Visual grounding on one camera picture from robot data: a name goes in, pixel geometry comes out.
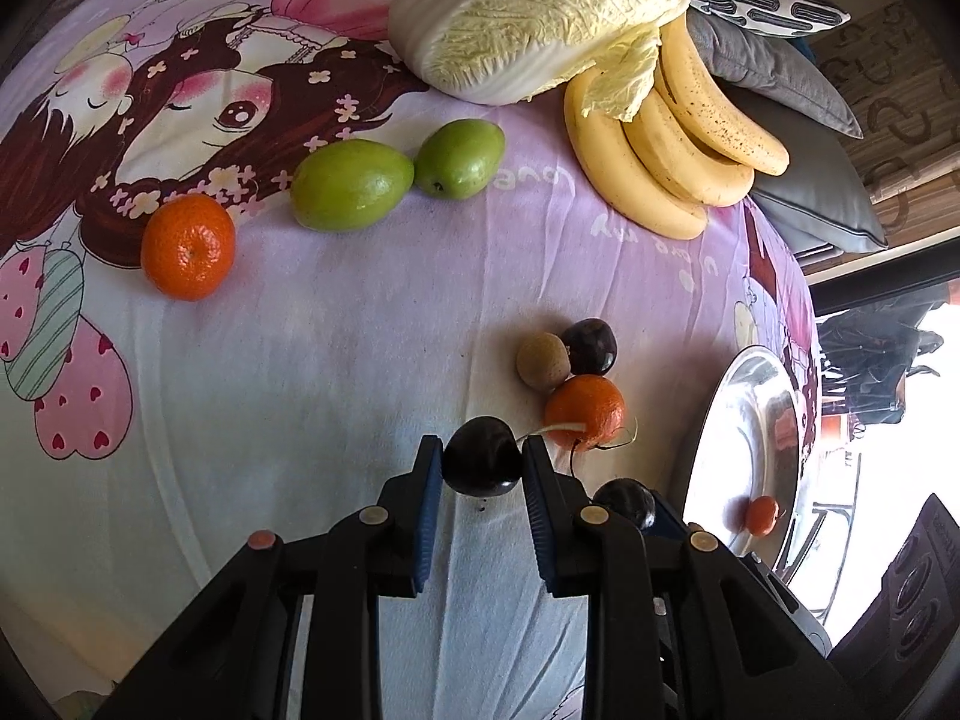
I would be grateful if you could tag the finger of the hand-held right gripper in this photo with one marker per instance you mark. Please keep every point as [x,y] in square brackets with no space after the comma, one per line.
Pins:
[666,521]

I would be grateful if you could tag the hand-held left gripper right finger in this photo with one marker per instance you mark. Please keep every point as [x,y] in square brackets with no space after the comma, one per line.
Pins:
[538,517]

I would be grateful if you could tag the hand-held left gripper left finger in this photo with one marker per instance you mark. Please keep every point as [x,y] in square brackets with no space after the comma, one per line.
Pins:
[429,510]

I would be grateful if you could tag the dark red cherry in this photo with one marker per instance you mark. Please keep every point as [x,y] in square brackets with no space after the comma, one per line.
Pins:
[626,502]
[480,465]

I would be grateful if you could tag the tangerine with stem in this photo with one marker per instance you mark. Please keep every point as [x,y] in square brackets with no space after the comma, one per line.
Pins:
[585,412]

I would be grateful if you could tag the stainless steel basin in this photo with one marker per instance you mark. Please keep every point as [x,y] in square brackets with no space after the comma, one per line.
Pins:
[750,435]

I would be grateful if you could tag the brown longan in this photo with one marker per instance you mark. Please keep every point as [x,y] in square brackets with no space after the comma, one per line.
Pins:
[542,361]

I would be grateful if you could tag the dark plum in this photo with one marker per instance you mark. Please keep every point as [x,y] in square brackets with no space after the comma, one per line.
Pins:
[590,345]

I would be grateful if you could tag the stemless tangerine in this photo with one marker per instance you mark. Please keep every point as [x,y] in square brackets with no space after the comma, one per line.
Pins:
[187,246]

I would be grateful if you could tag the dark grey appliance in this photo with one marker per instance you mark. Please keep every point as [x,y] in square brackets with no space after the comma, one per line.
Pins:
[907,600]

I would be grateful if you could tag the orange flower pot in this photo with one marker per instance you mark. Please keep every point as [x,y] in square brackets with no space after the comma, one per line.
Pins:
[834,429]

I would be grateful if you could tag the printed pink blanket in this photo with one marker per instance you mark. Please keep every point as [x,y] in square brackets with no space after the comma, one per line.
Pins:
[300,360]

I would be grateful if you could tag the yellow banana bunch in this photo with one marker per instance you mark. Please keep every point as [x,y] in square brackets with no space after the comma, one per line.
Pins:
[675,157]

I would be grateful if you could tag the grey fabric pillow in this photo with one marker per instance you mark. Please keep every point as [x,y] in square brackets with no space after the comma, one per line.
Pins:
[780,79]

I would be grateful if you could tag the napa cabbage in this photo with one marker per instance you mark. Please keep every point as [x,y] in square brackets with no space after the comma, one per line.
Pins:
[525,7]

